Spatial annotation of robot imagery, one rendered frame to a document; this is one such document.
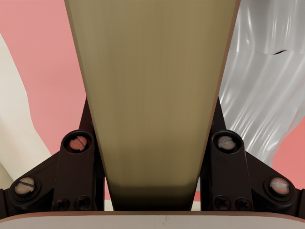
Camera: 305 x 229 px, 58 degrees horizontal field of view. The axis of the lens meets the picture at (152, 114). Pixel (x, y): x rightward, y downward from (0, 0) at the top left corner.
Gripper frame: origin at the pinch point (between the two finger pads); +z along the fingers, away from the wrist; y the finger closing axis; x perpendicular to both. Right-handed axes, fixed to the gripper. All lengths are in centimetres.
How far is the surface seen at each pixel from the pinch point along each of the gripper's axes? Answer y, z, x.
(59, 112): -7.1, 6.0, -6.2
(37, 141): -9.9, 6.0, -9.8
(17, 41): -8.1, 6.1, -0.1
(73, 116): -6.1, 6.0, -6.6
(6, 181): -14.3, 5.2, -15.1
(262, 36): 6.2, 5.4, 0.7
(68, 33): -4.9, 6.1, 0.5
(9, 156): -13.1, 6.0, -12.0
